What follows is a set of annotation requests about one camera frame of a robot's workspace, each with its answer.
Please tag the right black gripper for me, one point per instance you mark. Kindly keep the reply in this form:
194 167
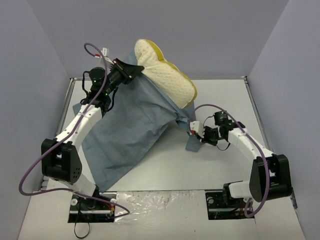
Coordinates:
206 136

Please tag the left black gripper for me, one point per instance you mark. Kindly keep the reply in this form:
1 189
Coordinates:
124 72

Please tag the white pillow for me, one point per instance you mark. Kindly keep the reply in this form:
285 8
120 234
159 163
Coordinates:
164 74

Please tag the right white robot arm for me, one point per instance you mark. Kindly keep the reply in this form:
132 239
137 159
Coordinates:
270 172

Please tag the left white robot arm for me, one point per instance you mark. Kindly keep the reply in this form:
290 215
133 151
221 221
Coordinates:
60 159

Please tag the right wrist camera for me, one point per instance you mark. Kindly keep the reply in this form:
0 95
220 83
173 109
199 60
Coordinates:
197 128

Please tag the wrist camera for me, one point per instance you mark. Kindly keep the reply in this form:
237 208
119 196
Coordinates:
197 128
105 57

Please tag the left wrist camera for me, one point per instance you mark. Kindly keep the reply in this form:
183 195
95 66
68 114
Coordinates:
105 57

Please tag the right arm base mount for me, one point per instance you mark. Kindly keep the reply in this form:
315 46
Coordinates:
219 208

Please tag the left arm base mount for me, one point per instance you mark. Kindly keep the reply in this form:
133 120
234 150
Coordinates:
86 210

